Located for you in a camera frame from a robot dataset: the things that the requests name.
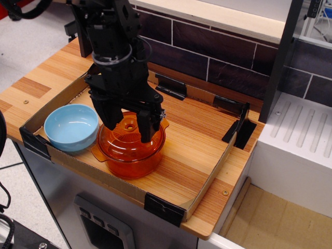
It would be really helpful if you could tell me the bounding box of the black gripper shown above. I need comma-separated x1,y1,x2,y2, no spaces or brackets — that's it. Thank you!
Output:
85,53,165,143

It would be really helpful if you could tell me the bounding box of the orange transparent pot lid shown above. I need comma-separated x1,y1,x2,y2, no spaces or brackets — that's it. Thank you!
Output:
97,112,168,162

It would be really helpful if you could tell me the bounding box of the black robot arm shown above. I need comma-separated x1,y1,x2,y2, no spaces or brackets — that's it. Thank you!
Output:
65,1,164,143

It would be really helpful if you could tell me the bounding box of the orange transparent pot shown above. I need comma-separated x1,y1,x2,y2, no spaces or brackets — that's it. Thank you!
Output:
91,112,169,178

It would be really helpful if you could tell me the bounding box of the light blue bowl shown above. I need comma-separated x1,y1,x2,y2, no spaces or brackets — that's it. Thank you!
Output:
44,104,99,152

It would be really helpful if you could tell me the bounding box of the cardboard fence with black tape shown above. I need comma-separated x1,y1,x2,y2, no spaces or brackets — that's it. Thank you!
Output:
21,60,264,238

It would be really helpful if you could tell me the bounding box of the grey oven control panel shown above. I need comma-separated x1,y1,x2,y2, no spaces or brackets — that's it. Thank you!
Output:
74,195,135,248

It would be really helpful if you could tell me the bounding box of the light wooden shelf board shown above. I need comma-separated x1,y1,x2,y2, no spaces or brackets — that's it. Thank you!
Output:
130,0,285,44

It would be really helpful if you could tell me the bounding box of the white drainer sink unit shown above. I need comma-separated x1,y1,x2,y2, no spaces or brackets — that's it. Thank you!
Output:
248,93,331,217

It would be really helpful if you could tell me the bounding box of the black cable bundle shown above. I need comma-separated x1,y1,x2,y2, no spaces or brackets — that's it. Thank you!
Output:
0,110,15,249

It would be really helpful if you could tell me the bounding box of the dark upright shelf post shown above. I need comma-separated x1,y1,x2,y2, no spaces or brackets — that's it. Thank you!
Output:
258,1,303,123

